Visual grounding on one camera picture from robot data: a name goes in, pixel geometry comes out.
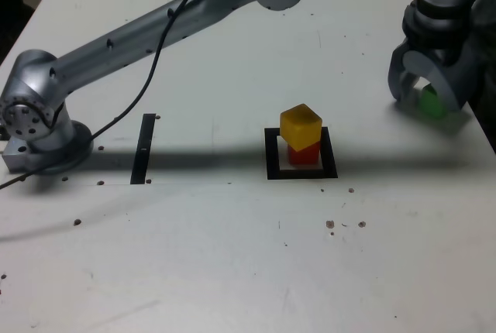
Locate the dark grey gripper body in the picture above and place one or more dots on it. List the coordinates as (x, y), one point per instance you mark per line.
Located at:
(438, 56)

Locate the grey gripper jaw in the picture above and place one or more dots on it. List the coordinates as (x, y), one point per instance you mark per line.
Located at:
(397, 77)
(461, 85)

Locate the green cube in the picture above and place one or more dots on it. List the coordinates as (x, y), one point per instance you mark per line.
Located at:
(430, 104)

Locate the yellow cube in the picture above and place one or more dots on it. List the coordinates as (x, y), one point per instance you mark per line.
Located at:
(300, 125)

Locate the red cube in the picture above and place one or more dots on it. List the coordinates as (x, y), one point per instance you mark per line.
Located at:
(304, 156)

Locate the black tape square outline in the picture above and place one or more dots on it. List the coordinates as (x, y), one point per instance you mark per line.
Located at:
(271, 162)

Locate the black tape strip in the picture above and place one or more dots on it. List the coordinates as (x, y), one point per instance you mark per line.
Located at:
(142, 147)

